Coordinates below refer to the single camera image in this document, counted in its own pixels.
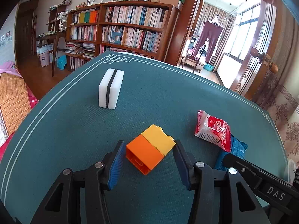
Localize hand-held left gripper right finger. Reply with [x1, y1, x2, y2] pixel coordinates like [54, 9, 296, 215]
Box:
[173, 139, 268, 224]

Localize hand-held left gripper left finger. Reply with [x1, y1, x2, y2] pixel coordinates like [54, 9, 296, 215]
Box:
[30, 140, 127, 224]

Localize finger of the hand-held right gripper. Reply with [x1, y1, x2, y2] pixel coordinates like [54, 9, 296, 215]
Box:
[222, 153, 263, 187]

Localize plain blue snack packet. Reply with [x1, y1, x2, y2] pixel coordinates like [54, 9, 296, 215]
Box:
[214, 135, 248, 171]

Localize orange toy block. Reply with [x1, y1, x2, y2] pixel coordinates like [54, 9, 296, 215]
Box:
[126, 134, 165, 175]

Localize yellow toy block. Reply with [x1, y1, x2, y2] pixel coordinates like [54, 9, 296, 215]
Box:
[141, 124, 176, 156]

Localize red and white snack packet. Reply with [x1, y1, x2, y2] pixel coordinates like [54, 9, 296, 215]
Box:
[194, 110, 232, 152]

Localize white sponge with black stripe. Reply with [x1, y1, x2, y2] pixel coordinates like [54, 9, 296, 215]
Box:
[98, 68, 124, 110]

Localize blue plastic stool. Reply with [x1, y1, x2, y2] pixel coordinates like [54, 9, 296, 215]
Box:
[56, 55, 68, 70]

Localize orange checked cushion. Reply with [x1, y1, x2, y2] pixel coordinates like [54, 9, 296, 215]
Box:
[0, 61, 39, 160]

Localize pink bin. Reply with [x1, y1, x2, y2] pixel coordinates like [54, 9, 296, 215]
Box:
[38, 52, 50, 67]

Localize hanging purple pants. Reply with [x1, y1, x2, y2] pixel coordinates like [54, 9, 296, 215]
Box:
[192, 20, 224, 64]

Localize window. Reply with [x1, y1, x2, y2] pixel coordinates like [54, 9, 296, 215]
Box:
[229, 3, 261, 59]

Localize wooden bookshelf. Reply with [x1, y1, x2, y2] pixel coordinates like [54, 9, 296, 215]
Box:
[66, 1, 181, 71]

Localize beige curtain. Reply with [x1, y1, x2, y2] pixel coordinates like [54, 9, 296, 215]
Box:
[193, 3, 237, 71]

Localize wooden desk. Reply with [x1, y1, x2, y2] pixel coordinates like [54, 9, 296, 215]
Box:
[35, 31, 68, 77]

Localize rows of books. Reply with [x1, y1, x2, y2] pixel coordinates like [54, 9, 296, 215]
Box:
[67, 5, 170, 69]

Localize small wooden shelf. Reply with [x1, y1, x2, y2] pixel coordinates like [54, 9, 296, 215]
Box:
[47, 4, 69, 32]

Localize dark wooden door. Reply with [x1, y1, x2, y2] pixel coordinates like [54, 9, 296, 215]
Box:
[15, 0, 39, 61]

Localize wooden door handle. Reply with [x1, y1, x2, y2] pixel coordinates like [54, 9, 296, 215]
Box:
[250, 47, 279, 74]

